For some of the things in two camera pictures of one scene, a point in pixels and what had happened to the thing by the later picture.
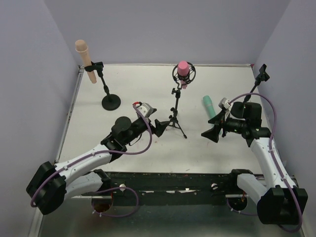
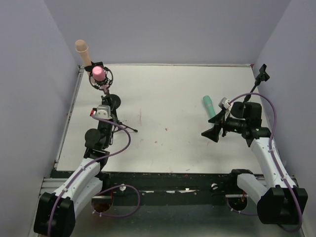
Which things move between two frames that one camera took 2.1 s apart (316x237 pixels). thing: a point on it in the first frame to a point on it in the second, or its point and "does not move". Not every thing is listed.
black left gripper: [156, 127] to [106, 99]
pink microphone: [183, 70] to [98, 73]
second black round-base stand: [262, 75] does not move
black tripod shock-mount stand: [180, 81] to [103, 86]
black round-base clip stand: [110, 101] does not move
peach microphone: [81, 46] does not move
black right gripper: [221, 126] does not move
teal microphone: [209, 106] does not move
